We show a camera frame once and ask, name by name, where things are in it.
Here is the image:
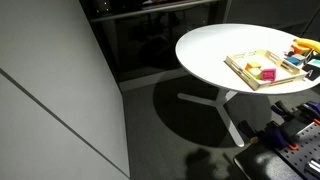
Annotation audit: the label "yellow banana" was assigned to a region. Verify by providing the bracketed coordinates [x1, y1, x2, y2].
[293, 37, 320, 54]

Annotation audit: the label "light wooden tray box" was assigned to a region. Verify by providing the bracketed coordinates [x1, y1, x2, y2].
[224, 49, 308, 92]

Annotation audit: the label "grey horizontal metal bar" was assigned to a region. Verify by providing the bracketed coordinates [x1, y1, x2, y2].
[89, 0, 218, 23]

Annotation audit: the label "orange toy cube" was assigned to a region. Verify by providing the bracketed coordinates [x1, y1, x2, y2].
[244, 61, 263, 72]

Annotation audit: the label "dark spring clamp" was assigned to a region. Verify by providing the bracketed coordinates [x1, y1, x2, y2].
[237, 119, 262, 145]

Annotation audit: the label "magenta toy cube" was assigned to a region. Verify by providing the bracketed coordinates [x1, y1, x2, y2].
[261, 68, 278, 82]

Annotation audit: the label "black spring clamp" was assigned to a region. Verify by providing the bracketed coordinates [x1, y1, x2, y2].
[270, 99, 295, 122]

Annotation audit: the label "purple clamp with orange tip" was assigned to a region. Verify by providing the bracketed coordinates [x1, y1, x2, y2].
[259, 121, 300, 151]

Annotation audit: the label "black platform top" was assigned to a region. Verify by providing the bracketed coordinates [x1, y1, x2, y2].
[232, 143, 305, 180]

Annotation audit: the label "blue toy cube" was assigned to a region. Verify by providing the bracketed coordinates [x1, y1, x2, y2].
[284, 55, 303, 67]

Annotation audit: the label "orange soft number dice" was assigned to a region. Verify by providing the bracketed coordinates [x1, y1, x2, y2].
[287, 42, 313, 57]

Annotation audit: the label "grey toy cube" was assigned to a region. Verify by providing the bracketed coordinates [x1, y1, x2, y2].
[293, 53, 308, 63]

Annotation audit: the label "purple black clamp orange tip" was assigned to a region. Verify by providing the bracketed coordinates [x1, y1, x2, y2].
[295, 100, 320, 127]

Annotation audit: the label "white cube with teal triangle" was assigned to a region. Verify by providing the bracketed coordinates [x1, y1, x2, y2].
[301, 58, 320, 82]

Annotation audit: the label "black perforated breadboard plate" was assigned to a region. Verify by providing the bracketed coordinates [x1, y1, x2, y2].
[273, 121, 320, 180]

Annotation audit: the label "aluminium extrusion rail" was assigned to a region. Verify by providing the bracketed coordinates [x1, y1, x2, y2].
[304, 158, 320, 178]

